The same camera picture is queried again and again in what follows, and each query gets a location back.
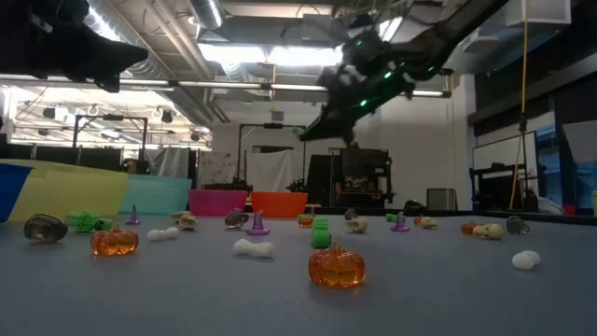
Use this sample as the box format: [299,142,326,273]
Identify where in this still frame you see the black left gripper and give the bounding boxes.
[0,0,149,93]

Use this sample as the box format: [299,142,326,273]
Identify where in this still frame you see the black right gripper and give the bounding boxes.
[298,25,416,144]

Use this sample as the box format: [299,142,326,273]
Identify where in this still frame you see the purple translucent witch hat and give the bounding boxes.
[390,212,411,233]
[244,209,271,237]
[125,203,142,227]

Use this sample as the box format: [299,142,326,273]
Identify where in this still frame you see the white plastic bone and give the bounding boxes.
[232,238,276,259]
[146,226,180,243]
[511,249,542,272]

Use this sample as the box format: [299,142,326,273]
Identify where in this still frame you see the blue plastic basket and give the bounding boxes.
[0,162,35,224]

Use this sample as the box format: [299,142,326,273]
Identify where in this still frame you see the black equipment rack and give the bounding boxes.
[307,147,396,209]

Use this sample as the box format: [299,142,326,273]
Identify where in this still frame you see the white hanging sheet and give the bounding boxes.
[245,148,305,193]

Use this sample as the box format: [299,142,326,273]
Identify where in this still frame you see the orange plastic bowl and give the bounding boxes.
[250,190,310,219]

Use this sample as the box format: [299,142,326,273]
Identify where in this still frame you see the gray hanging curtain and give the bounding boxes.
[144,147,191,179]

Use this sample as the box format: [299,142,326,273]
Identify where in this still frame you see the long ceiling light bar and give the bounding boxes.
[0,74,452,99]

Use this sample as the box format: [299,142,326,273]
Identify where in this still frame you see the gray ribbed box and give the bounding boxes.
[426,188,458,212]

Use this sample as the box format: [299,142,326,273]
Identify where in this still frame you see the white patterned sheet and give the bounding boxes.
[198,149,240,189]

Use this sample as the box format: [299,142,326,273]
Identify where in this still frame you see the yellow plastic bin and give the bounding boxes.
[0,158,130,224]

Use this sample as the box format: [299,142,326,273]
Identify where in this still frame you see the teal plastic bin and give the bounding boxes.
[118,174,193,216]

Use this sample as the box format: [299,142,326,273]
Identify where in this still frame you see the pink plastic bowl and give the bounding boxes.
[187,189,249,217]

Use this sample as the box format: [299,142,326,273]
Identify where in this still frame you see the white board panel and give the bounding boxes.
[471,132,539,172]

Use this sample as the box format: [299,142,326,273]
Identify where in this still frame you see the black cart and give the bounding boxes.
[468,162,542,212]

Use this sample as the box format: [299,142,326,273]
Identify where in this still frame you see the white cloth bundle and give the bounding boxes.
[535,195,565,217]

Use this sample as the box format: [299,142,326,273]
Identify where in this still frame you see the white ceiling unit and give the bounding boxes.
[506,0,573,27]

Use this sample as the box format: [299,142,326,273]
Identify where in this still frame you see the large silver ventilation duct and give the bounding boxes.
[86,0,220,130]

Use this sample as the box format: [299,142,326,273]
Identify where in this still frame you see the small silver round duct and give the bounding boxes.
[188,0,226,30]

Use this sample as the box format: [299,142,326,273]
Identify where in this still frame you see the yellow hanging cord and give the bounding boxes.
[508,21,531,211]

